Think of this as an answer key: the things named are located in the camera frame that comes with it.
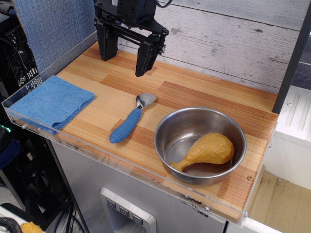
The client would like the yellow object bottom left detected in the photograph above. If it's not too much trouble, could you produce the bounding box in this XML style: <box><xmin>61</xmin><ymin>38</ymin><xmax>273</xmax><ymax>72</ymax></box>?
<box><xmin>20</xmin><ymin>222</ymin><xmax>43</xmax><ymax>233</ymax></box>

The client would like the black plastic crate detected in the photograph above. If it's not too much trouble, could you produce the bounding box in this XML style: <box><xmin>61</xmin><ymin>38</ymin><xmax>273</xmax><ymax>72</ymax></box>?
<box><xmin>0</xmin><ymin>25</ymin><xmax>38</xmax><ymax>86</ymax></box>

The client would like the blue folded cloth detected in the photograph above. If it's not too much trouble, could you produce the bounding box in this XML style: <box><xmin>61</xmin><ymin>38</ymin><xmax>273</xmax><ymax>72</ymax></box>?
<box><xmin>8</xmin><ymin>75</ymin><xmax>94</xmax><ymax>135</ymax></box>

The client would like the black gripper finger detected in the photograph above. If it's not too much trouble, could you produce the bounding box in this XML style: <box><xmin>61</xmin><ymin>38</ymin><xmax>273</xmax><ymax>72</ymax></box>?
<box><xmin>96</xmin><ymin>19</ymin><xmax>119</xmax><ymax>61</ymax></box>
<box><xmin>135</xmin><ymin>42</ymin><xmax>158</xmax><ymax>77</ymax></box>

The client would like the dark grey right post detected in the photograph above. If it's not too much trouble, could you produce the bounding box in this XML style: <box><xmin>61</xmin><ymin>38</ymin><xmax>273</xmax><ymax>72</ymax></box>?
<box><xmin>272</xmin><ymin>1</ymin><xmax>311</xmax><ymax>114</ymax></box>

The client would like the silver toy fridge cabinet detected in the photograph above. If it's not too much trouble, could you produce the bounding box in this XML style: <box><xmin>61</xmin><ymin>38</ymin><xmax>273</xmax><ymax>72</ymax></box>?
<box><xmin>52</xmin><ymin>142</ymin><xmax>227</xmax><ymax>233</ymax></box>

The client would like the clear acrylic table guard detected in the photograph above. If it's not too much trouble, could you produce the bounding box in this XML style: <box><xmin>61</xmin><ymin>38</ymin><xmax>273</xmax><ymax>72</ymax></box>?
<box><xmin>3</xmin><ymin>68</ymin><xmax>277</xmax><ymax>225</ymax></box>

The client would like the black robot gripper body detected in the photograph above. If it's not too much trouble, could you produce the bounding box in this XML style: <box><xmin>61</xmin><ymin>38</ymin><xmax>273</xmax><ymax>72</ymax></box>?
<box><xmin>94</xmin><ymin>0</ymin><xmax>169</xmax><ymax>54</ymax></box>

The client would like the white toy sink unit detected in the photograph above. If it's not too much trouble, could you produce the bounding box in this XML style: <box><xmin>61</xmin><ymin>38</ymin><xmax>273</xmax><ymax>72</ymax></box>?
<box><xmin>263</xmin><ymin>86</ymin><xmax>311</xmax><ymax>189</ymax></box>

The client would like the blue handled metal spoon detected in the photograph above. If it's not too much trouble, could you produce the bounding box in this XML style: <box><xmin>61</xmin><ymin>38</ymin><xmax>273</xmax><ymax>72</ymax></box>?
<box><xmin>109</xmin><ymin>93</ymin><xmax>157</xmax><ymax>144</ymax></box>

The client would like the stainless steel bowl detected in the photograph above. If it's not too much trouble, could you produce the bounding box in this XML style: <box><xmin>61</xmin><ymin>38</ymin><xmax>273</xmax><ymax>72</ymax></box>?
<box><xmin>154</xmin><ymin>107</ymin><xmax>247</xmax><ymax>186</ymax></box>

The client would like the blue fabric partition panel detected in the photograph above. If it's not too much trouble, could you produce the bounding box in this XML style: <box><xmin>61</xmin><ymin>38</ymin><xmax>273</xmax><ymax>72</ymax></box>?
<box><xmin>12</xmin><ymin>0</ymin><xmax>97</xmax><ymax>73</ymax></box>

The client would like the toy chicken drumstick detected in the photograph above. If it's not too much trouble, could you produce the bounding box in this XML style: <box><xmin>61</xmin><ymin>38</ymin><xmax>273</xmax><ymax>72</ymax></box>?
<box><xmin>170</xmin><ymin>133</ymin><xmax>235</xmax><ymax>172</ymax></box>

